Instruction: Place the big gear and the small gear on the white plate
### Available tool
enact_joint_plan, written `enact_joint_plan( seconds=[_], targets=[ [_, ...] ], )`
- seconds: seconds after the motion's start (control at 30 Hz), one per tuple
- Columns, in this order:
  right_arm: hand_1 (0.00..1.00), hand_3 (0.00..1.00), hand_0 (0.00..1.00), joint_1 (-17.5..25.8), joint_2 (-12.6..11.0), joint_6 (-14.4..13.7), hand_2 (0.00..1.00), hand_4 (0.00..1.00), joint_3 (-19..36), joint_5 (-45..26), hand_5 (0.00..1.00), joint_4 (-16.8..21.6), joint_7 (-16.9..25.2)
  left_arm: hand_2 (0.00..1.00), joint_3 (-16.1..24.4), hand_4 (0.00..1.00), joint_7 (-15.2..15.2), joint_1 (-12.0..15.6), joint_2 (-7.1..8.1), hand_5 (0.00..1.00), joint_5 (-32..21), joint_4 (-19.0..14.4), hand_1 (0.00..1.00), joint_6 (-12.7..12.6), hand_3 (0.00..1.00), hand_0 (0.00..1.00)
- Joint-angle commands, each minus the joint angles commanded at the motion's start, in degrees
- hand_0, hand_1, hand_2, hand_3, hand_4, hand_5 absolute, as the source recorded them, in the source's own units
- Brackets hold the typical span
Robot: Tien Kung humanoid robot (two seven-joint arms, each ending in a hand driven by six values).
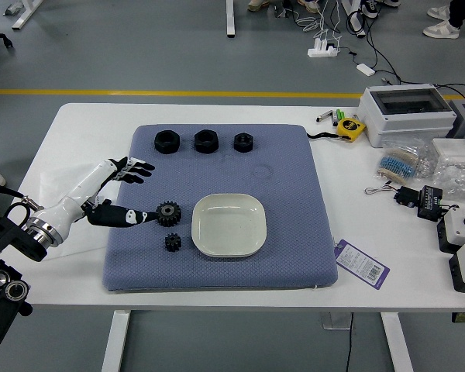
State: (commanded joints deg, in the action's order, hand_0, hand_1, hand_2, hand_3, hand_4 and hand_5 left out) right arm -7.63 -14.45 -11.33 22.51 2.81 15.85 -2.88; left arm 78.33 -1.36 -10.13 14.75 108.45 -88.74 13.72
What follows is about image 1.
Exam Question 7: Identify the large black hex nut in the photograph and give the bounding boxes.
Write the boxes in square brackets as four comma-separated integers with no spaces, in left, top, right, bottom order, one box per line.
[193,129,220,154]
[153,130,181,155]

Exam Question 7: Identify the black floor cable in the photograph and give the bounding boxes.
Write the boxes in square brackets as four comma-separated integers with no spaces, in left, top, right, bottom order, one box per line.
[346,7,465,102]

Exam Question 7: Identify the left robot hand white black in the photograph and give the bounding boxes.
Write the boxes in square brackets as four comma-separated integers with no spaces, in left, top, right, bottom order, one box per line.
[33,156,160,244]

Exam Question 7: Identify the button box with blue button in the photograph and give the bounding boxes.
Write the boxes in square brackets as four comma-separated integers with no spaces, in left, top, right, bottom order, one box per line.
[436,207,465,255]

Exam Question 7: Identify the grey electrical enclosure box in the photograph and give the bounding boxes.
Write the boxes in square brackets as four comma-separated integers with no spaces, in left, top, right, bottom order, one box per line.
[358,83,458,149]

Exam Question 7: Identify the white desk leg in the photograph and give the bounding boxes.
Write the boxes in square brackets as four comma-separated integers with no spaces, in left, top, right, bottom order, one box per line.
[339,0,368,39]
[225,0,238,39]

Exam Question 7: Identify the bag of blue resistors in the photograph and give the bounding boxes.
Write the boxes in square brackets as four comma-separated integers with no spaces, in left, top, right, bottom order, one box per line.
[374,139,431,183]

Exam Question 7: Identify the purple and white label tag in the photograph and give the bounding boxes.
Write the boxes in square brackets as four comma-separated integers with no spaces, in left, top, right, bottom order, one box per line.
[332,239,391,290]

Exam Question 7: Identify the white table leg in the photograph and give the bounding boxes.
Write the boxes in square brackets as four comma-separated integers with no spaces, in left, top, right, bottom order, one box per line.
[100,309,132,372]
[380,312,415,372]

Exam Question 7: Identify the black circuit module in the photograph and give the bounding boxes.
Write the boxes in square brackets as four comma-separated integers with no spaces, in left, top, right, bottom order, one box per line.
[417,184,460,222]

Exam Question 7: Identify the blue-grey quilted mat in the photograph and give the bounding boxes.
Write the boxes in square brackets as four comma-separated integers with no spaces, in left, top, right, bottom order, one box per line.
[102,123,340,294]

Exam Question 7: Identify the flat white box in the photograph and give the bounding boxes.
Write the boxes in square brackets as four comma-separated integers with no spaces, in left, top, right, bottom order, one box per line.
[431,137,465,164]

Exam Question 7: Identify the small black hex nut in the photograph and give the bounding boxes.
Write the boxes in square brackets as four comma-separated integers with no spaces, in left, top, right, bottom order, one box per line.
[232,132,256,153]

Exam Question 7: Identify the big black gear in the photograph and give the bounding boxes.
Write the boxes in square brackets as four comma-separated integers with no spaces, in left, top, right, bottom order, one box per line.
[156,200,183,229]

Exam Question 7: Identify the white power strip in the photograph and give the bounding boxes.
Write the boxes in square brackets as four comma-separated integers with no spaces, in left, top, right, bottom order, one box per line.
[307,36,342,59]

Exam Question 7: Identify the grey under-table bracket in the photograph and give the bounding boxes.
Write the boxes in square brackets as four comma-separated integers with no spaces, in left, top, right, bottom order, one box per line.
[320,311,354,332]

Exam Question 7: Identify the yellow tape measure with strap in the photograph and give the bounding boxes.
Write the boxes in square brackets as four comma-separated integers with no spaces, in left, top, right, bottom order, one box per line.
[305,118,368,144]

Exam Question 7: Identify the white square dish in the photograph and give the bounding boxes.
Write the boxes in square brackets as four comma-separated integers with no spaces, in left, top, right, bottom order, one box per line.
[191,192,268,260]

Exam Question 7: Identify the black module with thin wires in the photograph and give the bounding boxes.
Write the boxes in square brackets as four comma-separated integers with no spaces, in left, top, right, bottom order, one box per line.
[364,184,422,209]

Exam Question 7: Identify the white power cables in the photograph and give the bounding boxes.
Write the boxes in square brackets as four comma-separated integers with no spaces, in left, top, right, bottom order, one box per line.
[292,0,344,44]

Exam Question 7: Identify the black cable under table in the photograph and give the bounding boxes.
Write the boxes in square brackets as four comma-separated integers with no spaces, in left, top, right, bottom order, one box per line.
[344,312,354,372]

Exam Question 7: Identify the clear bag of small parts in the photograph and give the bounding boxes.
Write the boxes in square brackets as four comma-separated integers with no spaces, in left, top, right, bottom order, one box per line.
[418,153,465,202]

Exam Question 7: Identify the white desk foot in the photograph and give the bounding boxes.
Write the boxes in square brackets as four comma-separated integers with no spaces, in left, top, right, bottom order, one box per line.
[2,0,43,31]

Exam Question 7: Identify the small black gear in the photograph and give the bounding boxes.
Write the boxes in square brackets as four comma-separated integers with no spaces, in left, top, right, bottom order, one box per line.
[164,232,184,253]

